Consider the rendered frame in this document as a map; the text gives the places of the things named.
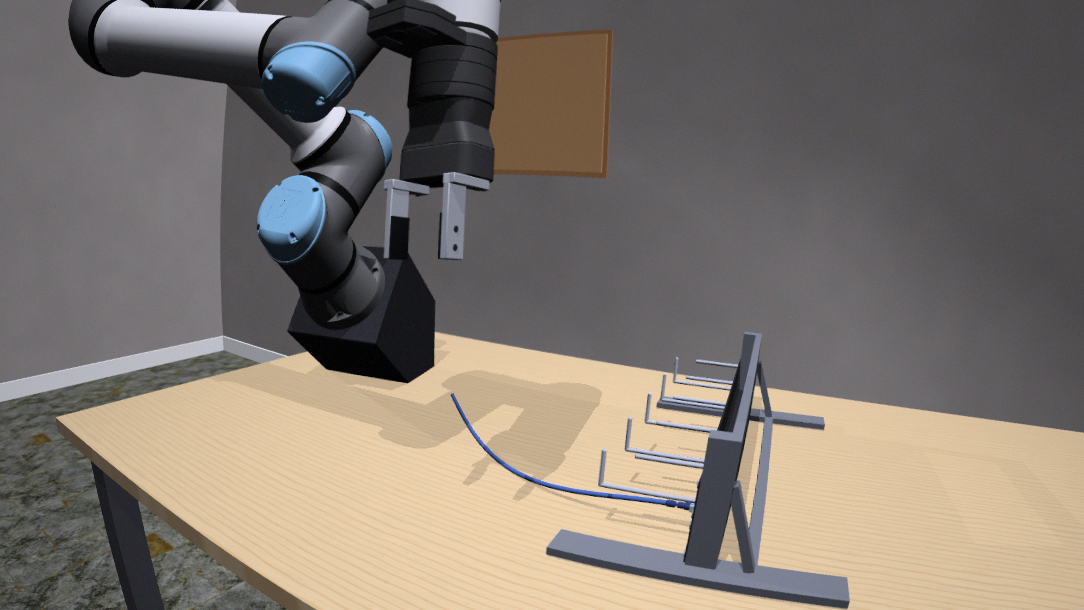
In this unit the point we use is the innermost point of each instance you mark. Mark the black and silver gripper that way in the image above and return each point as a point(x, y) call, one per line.
point(450, 100)

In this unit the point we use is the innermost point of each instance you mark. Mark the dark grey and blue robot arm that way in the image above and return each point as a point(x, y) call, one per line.
point(314, 64)

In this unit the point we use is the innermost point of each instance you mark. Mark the dark grey metal rack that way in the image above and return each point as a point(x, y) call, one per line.
point(699, 564)

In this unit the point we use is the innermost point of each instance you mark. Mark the blue cable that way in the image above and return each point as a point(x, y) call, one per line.
point(668, 503)

